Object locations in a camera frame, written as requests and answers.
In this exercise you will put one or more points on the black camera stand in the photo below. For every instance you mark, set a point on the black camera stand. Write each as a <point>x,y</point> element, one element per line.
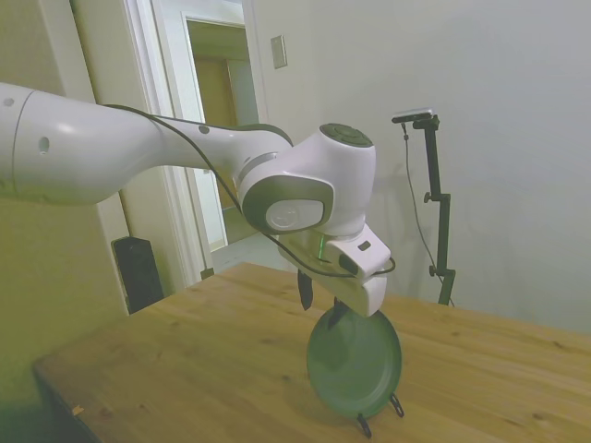
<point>444,221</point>

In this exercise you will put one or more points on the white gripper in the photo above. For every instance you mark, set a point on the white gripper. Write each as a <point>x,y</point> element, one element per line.
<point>365,295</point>

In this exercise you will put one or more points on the brown wooden door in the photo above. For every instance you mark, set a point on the brown wooden door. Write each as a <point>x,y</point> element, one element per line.
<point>214,92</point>

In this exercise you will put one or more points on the black tower unit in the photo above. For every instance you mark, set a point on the black tower unit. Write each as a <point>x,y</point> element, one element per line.
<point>137,277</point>

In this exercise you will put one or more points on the green round plate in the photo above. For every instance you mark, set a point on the green round plate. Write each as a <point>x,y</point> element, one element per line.
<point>355,369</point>

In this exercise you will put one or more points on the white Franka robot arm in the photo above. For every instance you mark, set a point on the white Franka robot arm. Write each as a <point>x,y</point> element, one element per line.
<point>92,152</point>

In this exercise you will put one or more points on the grey camera on stand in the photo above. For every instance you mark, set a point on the grey camera on stand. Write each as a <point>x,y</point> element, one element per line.
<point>413,114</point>

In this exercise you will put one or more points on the white door frame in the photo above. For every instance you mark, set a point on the white door frame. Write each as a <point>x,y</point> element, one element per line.
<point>161,69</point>

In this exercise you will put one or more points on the white wall switch plate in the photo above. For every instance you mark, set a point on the white wall switch plate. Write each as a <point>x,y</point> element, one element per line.
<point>278,51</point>

